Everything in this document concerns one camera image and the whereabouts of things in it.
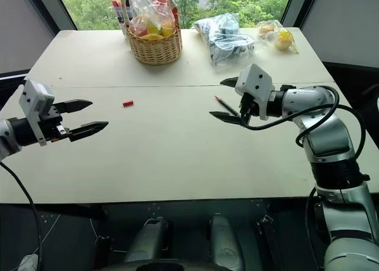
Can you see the yellow fruit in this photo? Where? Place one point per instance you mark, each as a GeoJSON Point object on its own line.
{"type": "Point", "coordinates": [283, 39]}

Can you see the clear bag of fruit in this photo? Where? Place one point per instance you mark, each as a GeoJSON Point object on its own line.
{"type": "Point", "coordinates": [148, 16]}

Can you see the clear bag with yellow fruit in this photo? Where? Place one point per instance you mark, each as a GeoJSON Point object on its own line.
{"type": "Point", "coordinates": [271, 38]}

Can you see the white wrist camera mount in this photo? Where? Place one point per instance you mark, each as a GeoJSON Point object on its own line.
{"type": "Point", "coordinates": [256, 78]}
{"type": "Point", "coordinates": [35, 96]}

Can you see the white crumpled cloth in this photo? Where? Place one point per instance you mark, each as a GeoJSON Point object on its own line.
{"type": "Point", "coordinates": [28, 262]}

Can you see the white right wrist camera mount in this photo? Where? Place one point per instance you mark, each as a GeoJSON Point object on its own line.
{"type": "Point", "coordinates": [256, 78]}

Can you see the small red cap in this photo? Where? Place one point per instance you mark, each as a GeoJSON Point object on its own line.
{"type": "Point", "coordinates": [128, 103]}

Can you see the grey rounded robot leg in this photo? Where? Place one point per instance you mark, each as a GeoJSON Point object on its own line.
{"type": "Point", "coordinates": [225, 241]}
{"type": "Point", "coordinates": [148, 241]}

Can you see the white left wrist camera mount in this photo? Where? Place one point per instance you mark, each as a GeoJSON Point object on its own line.
{"type": "Point", "coordinates": [35, 96]}

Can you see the markers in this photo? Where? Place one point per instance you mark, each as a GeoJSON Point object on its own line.
{"type": "Point", "coordinates": [117, 10]}

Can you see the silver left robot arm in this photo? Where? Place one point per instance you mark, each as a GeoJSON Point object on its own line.
{"type": "Point", "coordinates": [20, 132]}

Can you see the black table leg bracket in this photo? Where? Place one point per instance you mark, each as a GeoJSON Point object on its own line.
{"type": "Point", "coordinates": [268, 231]}

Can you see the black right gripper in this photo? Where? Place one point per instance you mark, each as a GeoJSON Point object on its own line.
{"type": "Point", "coordinates": [247, 103]}

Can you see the clear bag of blue-white items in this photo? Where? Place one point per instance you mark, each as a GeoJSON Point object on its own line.
{"type": "Point", "coordinates": [225, 40]}

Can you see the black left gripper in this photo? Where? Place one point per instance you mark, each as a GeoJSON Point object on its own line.
{"type": "Point", "coordinates": [51, 126]}

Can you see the brown bread bun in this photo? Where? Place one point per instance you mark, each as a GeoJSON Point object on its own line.
{"type": "Point", "coordinates": [265, 29]}

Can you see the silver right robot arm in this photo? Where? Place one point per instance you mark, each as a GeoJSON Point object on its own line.
{"type": "Point", "coordinates": [325, 135]}

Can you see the dark window frame post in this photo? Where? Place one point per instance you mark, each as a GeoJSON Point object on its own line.
{"type": "Point", "coordinates": [291, 6]}
{"type": "Point", "coordinates": [60, 7]}

